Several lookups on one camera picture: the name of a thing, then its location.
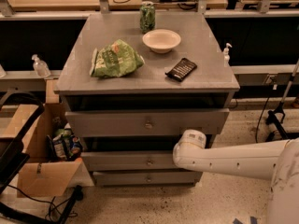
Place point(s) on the clear sanitizer bottle left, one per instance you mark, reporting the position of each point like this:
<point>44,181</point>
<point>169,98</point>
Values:
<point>40,66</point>

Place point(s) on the black chair frame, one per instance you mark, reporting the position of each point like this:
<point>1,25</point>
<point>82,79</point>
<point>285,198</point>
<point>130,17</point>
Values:
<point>12,159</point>

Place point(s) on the white pump bottle right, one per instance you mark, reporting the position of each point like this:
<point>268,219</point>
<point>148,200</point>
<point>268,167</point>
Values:
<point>226,52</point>

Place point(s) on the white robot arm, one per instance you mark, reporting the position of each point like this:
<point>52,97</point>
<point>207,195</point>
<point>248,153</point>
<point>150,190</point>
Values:
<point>276,161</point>

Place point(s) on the grey top drawer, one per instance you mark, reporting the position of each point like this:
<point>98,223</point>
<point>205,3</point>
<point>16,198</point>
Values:
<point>146,122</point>

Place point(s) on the cardboard box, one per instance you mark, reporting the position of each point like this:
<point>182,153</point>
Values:
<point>41,177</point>

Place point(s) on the black snack bar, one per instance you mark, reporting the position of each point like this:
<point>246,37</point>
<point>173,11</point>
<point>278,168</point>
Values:
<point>181,70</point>

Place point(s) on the grey drawer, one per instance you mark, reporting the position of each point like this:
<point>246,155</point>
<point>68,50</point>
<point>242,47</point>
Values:
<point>146,122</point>
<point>168,177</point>
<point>128,160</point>

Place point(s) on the green chip bag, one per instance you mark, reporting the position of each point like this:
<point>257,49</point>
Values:
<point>115,60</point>

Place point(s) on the white bowl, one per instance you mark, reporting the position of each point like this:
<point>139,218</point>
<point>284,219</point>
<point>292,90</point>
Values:
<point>161,40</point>

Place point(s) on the green soda can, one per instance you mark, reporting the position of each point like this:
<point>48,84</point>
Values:
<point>147,16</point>

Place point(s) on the black stand with pole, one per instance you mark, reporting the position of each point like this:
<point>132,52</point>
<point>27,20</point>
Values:
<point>276,117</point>

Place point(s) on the grey bottom drawer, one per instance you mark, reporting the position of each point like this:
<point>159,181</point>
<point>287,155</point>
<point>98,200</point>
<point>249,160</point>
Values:
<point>168,177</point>

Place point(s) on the grey drawer cabinet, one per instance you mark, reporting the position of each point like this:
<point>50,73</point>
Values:
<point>211,85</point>

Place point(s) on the snack bags in box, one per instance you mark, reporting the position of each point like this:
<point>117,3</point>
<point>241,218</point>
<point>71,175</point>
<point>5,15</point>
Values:
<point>64,145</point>

